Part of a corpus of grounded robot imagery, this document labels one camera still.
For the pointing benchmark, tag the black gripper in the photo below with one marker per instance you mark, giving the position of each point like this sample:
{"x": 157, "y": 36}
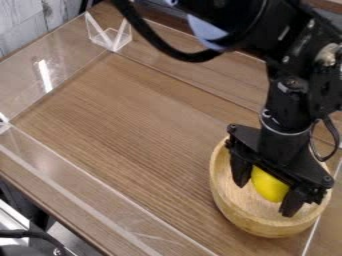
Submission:
{"x": 278, "y": 147}

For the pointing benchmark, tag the yellow lemon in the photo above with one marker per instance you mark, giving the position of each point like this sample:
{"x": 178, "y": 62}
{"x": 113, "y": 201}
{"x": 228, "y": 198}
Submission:
{"x": 269, "y": 187}

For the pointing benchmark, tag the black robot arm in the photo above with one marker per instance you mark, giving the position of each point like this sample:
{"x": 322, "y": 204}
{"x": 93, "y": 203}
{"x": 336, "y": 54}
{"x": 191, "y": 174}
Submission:
{"x": 300, "y": 44}

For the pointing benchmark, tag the clear acrylic corner bracket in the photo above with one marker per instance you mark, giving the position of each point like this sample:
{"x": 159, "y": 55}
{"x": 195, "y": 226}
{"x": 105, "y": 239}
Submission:
{"x": 110, "y": 38}

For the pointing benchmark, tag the clear acrylic enclosure walls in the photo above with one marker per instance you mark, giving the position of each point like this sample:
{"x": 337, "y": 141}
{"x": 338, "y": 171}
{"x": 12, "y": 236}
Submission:
{"x": 107, "y": 141}

